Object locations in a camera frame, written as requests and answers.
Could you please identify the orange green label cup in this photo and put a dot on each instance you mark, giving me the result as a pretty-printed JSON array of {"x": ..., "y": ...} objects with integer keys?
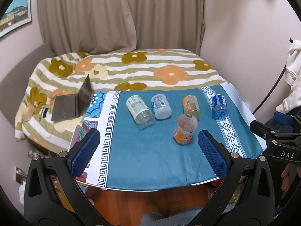
[{"x": 191, "y": 106}]

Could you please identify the grey upholstered headboard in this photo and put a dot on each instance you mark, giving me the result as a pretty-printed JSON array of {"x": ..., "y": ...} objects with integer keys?
[{"x": 14, "y": 84}]

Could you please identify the floral striped bed duvet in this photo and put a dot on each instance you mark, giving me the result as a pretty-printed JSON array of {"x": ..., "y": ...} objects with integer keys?
[{"x": 154, "y": 69}]

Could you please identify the framed landscape picture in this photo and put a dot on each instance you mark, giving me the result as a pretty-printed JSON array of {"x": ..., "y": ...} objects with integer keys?
[{"x": 17, "y": 15}]

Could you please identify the blue plastic cup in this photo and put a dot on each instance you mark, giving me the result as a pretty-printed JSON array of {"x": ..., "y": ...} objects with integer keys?
[{"x": 219, "y": 107}]

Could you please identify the blue patterned tablecloth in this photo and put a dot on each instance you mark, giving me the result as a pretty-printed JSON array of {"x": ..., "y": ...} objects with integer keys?
[{"x": 131, "y": 159}]

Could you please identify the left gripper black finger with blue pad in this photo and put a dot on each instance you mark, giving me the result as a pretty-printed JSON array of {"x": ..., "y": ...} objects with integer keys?
[
  {"x": 246, "y": 193},
  {"x": 52, "y": 195}
]

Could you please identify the black smartphone on bed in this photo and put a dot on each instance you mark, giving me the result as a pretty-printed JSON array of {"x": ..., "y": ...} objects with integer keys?
[{"x": 45, "y": 112}]

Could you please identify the clear cup cream label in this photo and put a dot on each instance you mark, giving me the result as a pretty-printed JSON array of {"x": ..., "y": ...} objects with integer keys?
[{"x": 141, "y": 114}]

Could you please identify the person's hand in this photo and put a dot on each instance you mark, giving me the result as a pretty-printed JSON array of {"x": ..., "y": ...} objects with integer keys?
[{"x": 285, "y": 176}]

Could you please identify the open dark laptop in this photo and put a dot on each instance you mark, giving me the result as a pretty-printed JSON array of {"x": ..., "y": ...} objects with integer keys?
[{"x": 71, "y": 106}]

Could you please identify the orange peach label cup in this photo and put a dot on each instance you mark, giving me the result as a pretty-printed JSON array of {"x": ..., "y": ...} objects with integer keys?
[{"x": 186, "y": 125}]

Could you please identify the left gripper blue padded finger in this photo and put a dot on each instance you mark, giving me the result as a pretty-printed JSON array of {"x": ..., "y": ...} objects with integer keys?
[{"x": 283, "y": 118}]

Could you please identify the white hanging garment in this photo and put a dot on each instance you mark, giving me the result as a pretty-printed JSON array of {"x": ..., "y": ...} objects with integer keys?
[{"x": 292, "y": 78}]

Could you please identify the beige curtain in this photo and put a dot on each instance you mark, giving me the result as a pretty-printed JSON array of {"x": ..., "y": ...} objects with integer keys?
[{"x": 103, "y": 26}]

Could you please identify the translucent white blue label cup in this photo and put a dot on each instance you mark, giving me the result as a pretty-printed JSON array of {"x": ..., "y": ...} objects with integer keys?
[{"x": 160, "y": 106}]

